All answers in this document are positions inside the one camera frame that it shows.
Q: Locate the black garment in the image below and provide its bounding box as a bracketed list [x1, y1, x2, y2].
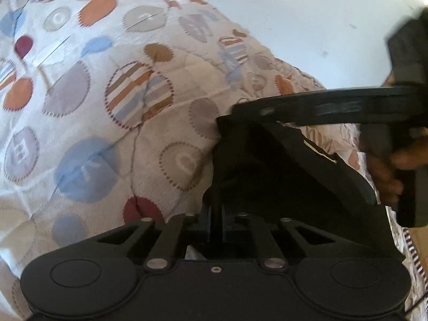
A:
[202, 114, 403, 261]

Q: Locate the printed patchwork quilt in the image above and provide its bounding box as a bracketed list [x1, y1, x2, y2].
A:
[0, 0, 428, 321]

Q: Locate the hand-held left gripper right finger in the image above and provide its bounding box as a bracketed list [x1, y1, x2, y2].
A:
[219, 207, 339, 271]

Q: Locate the person's right hand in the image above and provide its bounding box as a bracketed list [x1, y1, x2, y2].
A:
[367, 139, 428, 205]

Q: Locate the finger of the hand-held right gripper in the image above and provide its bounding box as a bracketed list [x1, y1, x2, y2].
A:
[230, 87, 428, 128]

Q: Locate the striped bed sheet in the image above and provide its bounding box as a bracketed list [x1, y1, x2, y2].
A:
[399, 229, 428, 311]

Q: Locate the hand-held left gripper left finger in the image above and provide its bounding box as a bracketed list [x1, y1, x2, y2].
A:
[96, 203, 219, 272]

